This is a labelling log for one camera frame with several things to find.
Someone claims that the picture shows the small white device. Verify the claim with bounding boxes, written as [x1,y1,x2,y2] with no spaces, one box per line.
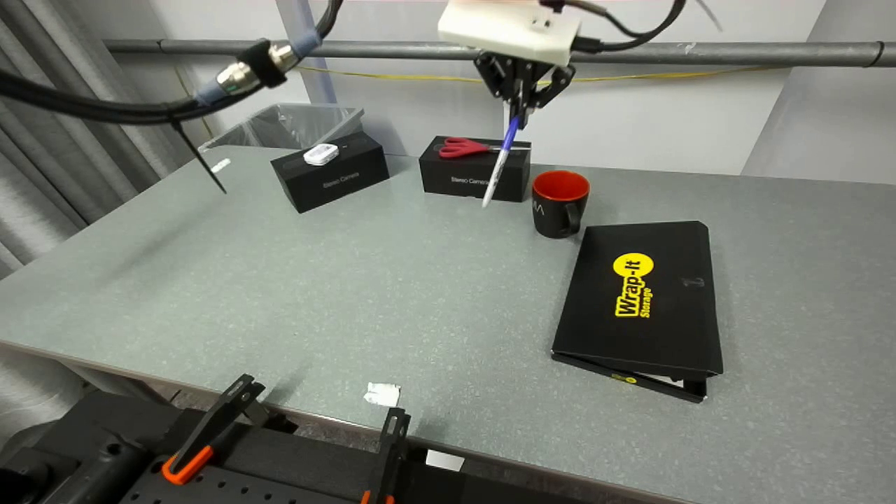
[302,144,340,165]

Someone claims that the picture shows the red scissors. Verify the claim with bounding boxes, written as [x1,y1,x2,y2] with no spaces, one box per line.
[436,138,498,159]

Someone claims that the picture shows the blue and white pen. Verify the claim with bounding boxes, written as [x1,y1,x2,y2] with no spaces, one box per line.
[481,114,522,207]

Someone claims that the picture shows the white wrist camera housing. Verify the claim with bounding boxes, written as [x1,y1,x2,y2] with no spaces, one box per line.
[436,0,579,68]

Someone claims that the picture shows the black box with scissors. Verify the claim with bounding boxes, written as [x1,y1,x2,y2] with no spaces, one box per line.
[419,135,529,201]

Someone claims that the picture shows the black orange clamp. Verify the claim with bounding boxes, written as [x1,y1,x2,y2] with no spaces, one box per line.
[160,376,263,487]
[358,406,412,504]

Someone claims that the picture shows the thick black cable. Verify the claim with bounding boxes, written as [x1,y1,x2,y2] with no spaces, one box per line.
[0,0,347,130]

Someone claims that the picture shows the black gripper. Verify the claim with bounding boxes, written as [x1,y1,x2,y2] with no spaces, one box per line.
[473,53,576,130]

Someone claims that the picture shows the black ZED box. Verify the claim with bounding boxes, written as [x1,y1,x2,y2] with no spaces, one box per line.
[271,131,389,214]

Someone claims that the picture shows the black orange clamp left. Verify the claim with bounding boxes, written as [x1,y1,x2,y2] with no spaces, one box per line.
[160,376,263,487]

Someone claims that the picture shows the black mug red inside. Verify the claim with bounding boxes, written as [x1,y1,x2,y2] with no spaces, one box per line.
[533,172,590,239]

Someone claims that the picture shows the grey metal rail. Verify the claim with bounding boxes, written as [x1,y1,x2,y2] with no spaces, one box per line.
[107,39,896,68]

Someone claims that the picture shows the black folder yellow logo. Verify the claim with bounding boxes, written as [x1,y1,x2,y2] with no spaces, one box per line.
[551,222,723,404]

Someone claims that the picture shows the small white tape piece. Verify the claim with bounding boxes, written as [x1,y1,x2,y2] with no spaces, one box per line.
[363,385,401,406]

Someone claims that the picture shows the black orange clamp right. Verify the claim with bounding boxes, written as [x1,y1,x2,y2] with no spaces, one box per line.
[358,406,412,504]

